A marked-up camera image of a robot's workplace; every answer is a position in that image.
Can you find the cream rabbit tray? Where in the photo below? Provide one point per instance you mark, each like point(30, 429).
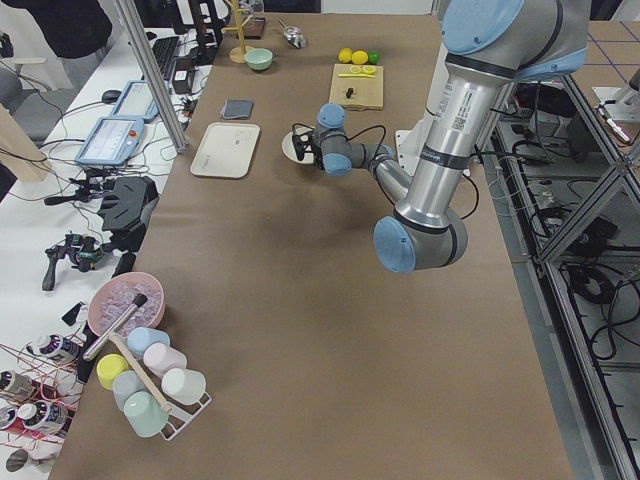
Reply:
point(226, 150)

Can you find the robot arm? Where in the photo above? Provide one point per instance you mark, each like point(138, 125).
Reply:
point(489, 44)

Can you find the steel scoop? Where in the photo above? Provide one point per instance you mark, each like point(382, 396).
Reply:
point(293, 35)

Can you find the metal muddler black tip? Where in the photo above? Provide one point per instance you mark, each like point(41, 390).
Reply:
point(91, 352)

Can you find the white cup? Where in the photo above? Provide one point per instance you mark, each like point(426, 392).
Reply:
point(184, 385)

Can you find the teach pendant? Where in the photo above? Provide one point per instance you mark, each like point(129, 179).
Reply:
point(111, 142)
point(136, 100)

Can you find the aluminium frame post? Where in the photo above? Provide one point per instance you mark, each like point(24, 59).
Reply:
point(142, 50)

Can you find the pink cup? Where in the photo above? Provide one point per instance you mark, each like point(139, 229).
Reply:
point(160, 358)

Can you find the yellow cup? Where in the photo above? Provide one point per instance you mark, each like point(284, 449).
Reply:
point(109, 367)

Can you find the grey folded cloth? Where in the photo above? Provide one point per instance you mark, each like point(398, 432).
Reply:
point(234, 109)

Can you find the cream round plate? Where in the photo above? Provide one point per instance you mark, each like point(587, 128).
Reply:
point(288, 150)

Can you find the black keyboard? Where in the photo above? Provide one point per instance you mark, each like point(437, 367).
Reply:
point(164, 51)

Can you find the pink bowl with ice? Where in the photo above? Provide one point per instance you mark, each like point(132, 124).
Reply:
point(112, 299)

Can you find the yellow lemon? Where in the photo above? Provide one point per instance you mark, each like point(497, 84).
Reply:
point(345, 55)
point(360, 57)

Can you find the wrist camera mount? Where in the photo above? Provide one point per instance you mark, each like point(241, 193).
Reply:
point(301, 140)

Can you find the bamboo cutting board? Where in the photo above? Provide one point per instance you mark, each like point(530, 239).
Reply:
point(368, 93)

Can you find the white cup rack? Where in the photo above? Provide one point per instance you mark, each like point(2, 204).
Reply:
point(180, 416)

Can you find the wooden cup tree stand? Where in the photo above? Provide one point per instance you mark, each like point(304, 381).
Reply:
point(240, 17)

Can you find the mint cup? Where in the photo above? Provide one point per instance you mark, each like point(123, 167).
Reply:
point(144, 414)

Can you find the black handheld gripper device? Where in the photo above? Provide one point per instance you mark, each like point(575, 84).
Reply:
point(84, 252)

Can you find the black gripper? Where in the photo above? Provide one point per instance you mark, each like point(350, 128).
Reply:
point(315, 151)

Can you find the blue cup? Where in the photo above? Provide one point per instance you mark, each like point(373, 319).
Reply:
point(141, 338)

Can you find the teach pendant far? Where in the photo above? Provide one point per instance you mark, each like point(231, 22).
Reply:
point(136, 100)

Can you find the teach pendant near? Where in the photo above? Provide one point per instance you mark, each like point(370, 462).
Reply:
point(111, 142)

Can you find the mint green bowl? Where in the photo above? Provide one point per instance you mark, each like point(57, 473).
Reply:
point(259, 59)

